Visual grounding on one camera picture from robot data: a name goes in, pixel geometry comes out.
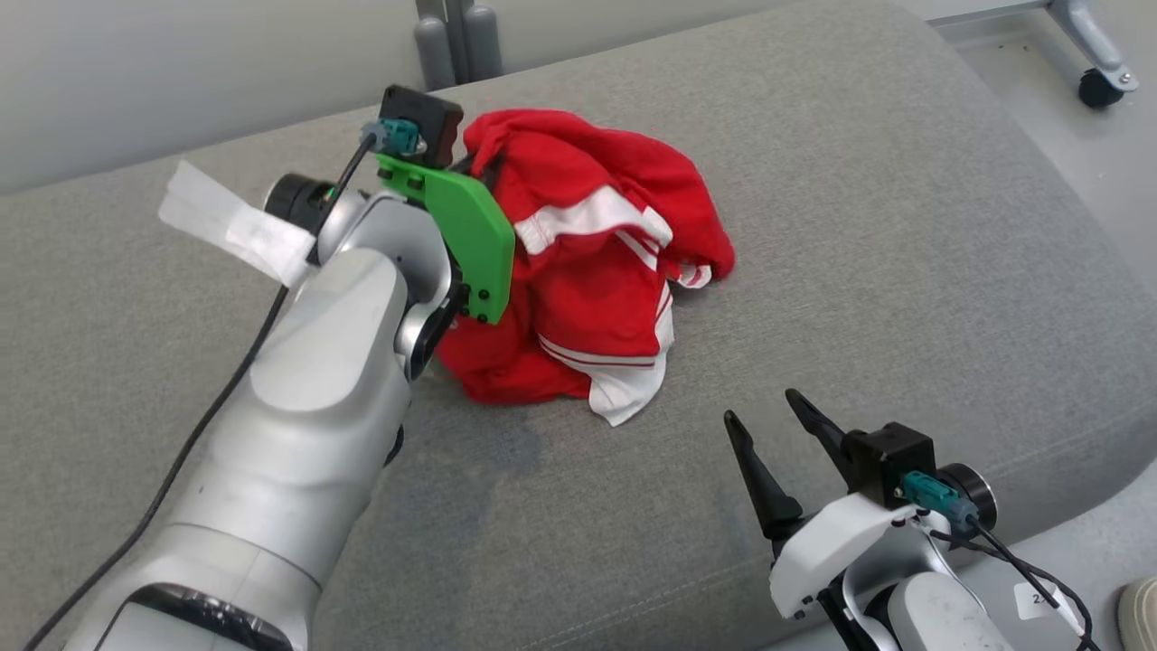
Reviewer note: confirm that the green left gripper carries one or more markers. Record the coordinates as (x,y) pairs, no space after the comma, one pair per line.
(470,235)

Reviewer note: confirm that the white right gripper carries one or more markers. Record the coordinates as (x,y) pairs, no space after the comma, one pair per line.
(841,542)

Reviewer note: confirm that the red basketball shorts white stripe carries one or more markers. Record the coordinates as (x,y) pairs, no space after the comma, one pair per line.
(587,163)

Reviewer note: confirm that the grey fabric sofa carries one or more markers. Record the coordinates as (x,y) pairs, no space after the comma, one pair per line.
(859,226)

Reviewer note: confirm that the beige shoe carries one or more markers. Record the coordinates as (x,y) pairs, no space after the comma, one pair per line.
(1141,619)

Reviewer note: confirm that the grey leg with black caster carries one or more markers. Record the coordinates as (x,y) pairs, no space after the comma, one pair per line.
(1089,36)

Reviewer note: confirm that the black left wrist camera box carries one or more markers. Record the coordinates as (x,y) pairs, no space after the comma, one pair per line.
(423,122)

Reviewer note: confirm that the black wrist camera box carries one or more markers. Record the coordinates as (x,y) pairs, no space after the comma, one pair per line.
(423,122)
(890,461)

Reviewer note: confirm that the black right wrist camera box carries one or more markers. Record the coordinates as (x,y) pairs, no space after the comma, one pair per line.
(890,461)

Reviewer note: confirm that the grey metal wall post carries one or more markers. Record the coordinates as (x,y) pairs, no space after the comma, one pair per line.
(456,41)

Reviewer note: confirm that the light metal floor rail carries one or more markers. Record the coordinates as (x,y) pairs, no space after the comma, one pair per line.
(990,10)

